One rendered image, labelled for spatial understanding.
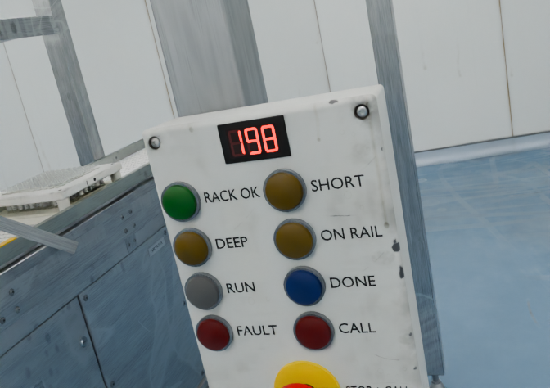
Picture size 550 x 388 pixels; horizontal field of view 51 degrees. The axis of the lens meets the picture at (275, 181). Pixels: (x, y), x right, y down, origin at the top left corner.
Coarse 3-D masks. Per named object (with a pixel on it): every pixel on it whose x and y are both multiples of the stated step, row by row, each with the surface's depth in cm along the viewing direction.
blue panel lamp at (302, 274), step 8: (296, 272) 41; (304, 272) 41; (288, 280) 41; (296, 280) 41; (304, 280) 41; (312, 280) 40; (288, 288) 41; (296, 288) 41; (304, 288) 41; (312, 288) 41; (320, 288) 41; (296, 296) 41; (304, 296) 41; (312, 296) 41; (320, 296) 41; (304, 304) 41
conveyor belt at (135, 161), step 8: (144, 152) 201; (128, 160) 192; (136, 160) 189; (144, 160) 186; (128, 168) 179; (136, 168) 176; (152, 176) 163; (136, 184) 155; (112, 200) 145; (72, 224) 130; (0, 232) 133; (56, 232) 125; (0, 240) 127; (32, 248) 118; (16, 256) 114; (8, 264) 111
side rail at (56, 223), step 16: (128, 176) 150; (144, 176) 156; (96, 192) 137; (112, 192) 142; (80, 208) 130; (96, 208) 136; (48, 224) 120; (64, 224) 125; (16, 240) 112; (0, 256) 108
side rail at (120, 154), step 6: (132, 144) 201; (138, 144) 205; (144, 144) 208; (120, 150) 194; (126, 150) 197; (132, 150) 201; (138, 150) 205; (108, 156) 187; (114, 156) 190; (120, 156) 194; (126, 156) 197; (96, 162) 181; (102, 162) 184; (108, 162) 187; (114, 162) 190; (0, 210) 143
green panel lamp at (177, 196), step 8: (168, 192) 42; (176, 192) 41; (184, 192) 41; (168, 200) 42; (176, 200) 42; (184, 200) 41; (192, 200) 41; (168, 208) 42; (176, 208) 42; (184, 208) 42; (192, 208) 42; (176, 216) 42; (184, 216) 42
